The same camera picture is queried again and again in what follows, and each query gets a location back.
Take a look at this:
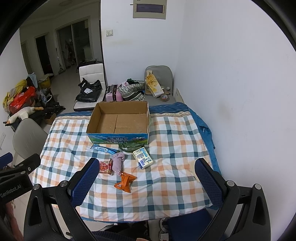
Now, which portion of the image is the red snack packet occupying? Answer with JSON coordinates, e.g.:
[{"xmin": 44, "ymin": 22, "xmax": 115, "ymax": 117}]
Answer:
[{"xmin": 99, "ymin": 159, "xmax": 113, "ymax": 175}]

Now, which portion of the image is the orange snack packet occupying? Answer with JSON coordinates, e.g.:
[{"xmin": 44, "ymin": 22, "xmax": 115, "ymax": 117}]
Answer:
[{"xmin": 114, "ymin": 172, "xmax": 137, "ymax": 193}]

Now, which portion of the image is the blue long snack packet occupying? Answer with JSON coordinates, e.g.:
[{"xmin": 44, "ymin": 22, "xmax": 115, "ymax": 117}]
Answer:
[{"xmin": 91, "ymin": 144, "xmax": 120, "ymax": 155}]

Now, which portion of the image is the purple cloth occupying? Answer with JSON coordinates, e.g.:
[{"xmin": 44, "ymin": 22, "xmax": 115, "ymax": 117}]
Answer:
[{"xmin": 111, "ymin": 152, "xmax": 125, "ymax": 176}]

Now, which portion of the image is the white blue tissue pack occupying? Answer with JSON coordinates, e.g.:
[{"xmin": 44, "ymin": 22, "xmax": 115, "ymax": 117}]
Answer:
[{"xmin": 132, "ymin": 147, "xmax": 154, "ymax": 169}]

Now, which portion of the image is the grey plastic chair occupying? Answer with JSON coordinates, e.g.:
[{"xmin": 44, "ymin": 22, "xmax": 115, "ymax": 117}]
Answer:
[{"xmin": 13, "ymin": 118, "xmax": 48, "ymax": 159}]

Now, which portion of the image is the white goose plush toy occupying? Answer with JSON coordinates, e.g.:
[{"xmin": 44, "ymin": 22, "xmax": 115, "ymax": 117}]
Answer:
[{"xmin": 3, "ymin": 106, "xmax": 44, "ymax": 126}]

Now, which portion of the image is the red plastic bag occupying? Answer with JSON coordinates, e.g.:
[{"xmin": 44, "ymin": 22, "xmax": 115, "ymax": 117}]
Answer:
[{"xmin": 9, "ymin": 86, "xmax": 37, "ymax": 114}]

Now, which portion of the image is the yellow cloth pile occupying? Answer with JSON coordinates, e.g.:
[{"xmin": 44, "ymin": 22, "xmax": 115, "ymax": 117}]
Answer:
[{"xmin": 3, "ymin": 79, "xmax": 27, "ymax": 113}]

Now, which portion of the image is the plaid checkered quilt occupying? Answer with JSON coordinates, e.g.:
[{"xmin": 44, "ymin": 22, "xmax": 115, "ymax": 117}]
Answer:
[{"xmin": 32, "ymin": 102, "xmax": 219, "ymax": 222}]

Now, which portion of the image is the dark green plastic bag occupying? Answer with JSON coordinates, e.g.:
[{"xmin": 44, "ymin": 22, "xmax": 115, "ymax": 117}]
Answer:
[{"xmin": 118, "ymin": 140, "xmax": 147, "ymax": 153}]

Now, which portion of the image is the open cardboard box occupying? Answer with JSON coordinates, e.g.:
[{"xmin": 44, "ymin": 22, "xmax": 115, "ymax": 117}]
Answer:
[{"xmin": 86, "ymin": 101, "xmax": 150, "ymax": 145}]

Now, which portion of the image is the white leather chair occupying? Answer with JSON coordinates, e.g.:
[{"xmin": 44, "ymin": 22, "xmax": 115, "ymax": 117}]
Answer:
[{"xmin": 73, "ymin": 63, "xmax": 106, "ymax": 111}]

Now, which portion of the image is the pink suitcase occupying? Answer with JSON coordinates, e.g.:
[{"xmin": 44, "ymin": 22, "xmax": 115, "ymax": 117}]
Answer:
[{"xmin": 105, "ymin": 84, "xmax": 123, "ymax": 102}]

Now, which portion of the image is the brown tape roll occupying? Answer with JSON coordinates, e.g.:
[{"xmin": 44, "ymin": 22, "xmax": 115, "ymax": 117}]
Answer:
[{"xmin": 159, "ymin": 94, "xmax": 170, "ymax": 102}]

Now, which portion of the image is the patterned fabric bag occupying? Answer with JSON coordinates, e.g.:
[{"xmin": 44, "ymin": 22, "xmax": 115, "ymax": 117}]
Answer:
[{"xmin": 118, "ymin": 82, "xmax": 145, "ymax": 101}]

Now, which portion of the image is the yellow white snack box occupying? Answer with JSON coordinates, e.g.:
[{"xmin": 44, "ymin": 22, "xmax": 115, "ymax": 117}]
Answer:
[{"xmin": 145, "ymin": 74, "xmax": 164, "ymax": 98}]

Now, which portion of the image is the grey chair behind table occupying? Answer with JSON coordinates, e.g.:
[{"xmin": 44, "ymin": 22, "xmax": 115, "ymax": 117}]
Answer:
[{"xmin": 144, "ymin": 65, "xmax": 176, "ymax": 106}]

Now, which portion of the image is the white wall switch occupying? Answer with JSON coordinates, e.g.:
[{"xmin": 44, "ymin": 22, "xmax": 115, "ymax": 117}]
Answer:
[{"xmin": 106, "ymin": 29, "xmax": 113, "ymax": 37}]

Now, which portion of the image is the wall electrical panel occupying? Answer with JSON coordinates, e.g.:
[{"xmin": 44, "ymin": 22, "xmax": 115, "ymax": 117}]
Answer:
[{"xmin": 132, "ymin": 0, "xmax": 167, "ymax": 20}]

